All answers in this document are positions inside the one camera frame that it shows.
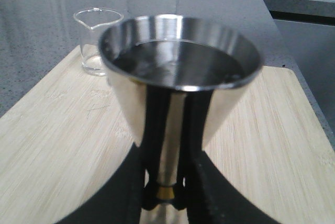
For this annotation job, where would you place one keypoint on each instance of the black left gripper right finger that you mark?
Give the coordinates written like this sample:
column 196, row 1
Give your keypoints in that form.
column 211, row 198

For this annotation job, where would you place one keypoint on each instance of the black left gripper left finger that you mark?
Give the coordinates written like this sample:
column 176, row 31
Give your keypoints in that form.
column 120, row 198

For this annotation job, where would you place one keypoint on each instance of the silver double jigger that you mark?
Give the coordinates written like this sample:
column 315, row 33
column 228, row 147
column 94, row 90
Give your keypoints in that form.
column 176, row 78

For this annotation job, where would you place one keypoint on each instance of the small glass beaker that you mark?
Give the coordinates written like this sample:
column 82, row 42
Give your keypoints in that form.
column 92, row 23

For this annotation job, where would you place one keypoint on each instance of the wooden cutting board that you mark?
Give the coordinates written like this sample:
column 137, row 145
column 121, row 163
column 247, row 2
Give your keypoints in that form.
column 66, row 137

